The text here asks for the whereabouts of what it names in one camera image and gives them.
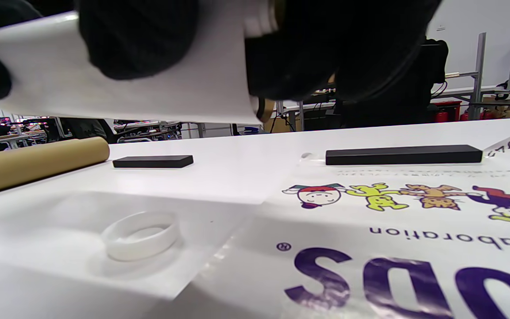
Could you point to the colourful cartoon faces poster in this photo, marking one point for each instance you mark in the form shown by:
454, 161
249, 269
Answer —
171, 97

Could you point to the person's right hand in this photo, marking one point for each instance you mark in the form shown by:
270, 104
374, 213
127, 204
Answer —
326, 44

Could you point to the white cartoon figures poster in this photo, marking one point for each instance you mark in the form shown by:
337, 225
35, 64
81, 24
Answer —
414, 230

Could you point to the black rectangular weight bar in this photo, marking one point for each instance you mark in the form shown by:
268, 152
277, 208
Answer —
153, 161
403, 155

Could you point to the white plastic tube cap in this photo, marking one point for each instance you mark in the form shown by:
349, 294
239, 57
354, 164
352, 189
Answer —
111, 243

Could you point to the aluminium frame workbench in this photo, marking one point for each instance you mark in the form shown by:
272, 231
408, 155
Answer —
480, 66

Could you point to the brown cardboard mailing tube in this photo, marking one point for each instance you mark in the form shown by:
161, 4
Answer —
33, 164

